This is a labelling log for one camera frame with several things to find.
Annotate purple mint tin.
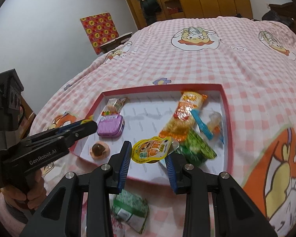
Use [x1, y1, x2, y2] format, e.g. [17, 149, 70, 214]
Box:
[97, 114, 125, 137]

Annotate red yellow patterned board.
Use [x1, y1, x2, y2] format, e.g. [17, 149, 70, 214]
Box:
[80, 12, 119, 55]

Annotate blue clear candy packet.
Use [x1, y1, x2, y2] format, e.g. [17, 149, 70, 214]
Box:
[191, 109, 224, 144]

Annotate dark hanging clothes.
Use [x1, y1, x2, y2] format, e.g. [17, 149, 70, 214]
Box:
[138, 0, 162, 26]

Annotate clear burger gummy packet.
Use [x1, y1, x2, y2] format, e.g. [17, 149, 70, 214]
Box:
[106, 98, 127, 113]

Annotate small wooden side table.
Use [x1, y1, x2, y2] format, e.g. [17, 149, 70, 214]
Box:
[100, 32, 132, 54]

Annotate left hand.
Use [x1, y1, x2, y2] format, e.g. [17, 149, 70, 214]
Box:
[0, 168, 48, 210]

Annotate yellow jelly cup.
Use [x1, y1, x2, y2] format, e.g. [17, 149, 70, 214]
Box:
[131, 136, 180, 164]

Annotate chocolate ball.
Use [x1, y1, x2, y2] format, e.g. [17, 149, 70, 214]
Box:
[90, 141, 111, 159]

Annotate orange rice cracker pack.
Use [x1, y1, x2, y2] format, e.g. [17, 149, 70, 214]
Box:
[159, 91, 207, 142]

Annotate pink cardboard box tray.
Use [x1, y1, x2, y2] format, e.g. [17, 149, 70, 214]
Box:
[69, 83, 234, 186]

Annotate green white snack packet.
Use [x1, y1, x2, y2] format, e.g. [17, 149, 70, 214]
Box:
[112, 190, 149, 234]

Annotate yellow candy packet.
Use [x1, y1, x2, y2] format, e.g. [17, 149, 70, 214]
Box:
[82, 116, 93, 124]

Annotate dark wooden headboard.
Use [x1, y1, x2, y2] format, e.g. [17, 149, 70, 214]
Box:
[261, 2, 296, 34]

